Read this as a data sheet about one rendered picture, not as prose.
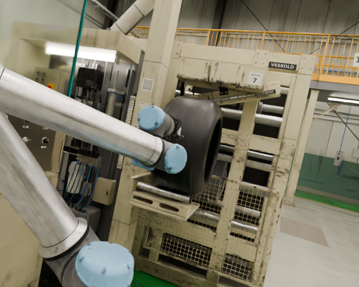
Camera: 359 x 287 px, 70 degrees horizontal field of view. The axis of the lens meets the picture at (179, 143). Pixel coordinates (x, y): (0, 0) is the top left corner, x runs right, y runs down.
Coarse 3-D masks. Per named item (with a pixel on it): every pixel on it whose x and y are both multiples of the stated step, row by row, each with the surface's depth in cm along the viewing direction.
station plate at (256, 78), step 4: (252, 72) 166; (248, 76) 167; (252, 76) 166; (256, 76) 165; (260, 76) 164; (248, 80) 167; (252, 80) 166; (256, 80) 165; (260, 80) 164; (252, 84) 166; (256, 84) 165; (260, 84) 164
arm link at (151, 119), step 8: (144, 112) 88; (152, 112) 87; (160, 112) 87; (144, 120) 87; (152, 120) 87; (160, 120) 86; (168, 120) 94; (144, 128) 87; (152, 128) 86; (160, 128) 89; (168, 128) 96
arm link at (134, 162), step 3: (147, 132) 88; (153, 135) 88; (156, 135) 88; (132, 159) 88; (132, 162) 88; (135, 162) 87; (138, 162) 87; (141, 162) 87; (135, 165) 87; (138, 165) 87; (141, 165) 86; (144, 165) 87; (147, 165) 86; (144, 168) 87; (147, 168) 87; (150, 168) 88; (153, 168) 89
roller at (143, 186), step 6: (138, 186) 152; (144, 186) 151; (150, 186) 150; (156, 186) 150; (156, 192) 149; (162, 192) 147; (168, 192) 146; (174, 192) 146; (174, 198) 146; (180, 198) 144; (186, 198) 143; (192, 198) 146
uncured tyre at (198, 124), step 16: (176, 112) 137; (192, 112) 135; (208, 112) 136; (192, 128) 130; (208, 128) 132; (192, 144) 129; (208, 144) 134; (192, 160) 129; (208, 160) 182; (160, 176) 140; (176, 176) 135; (192, 176) 133; (208, 176) 167; (192, 192) 143
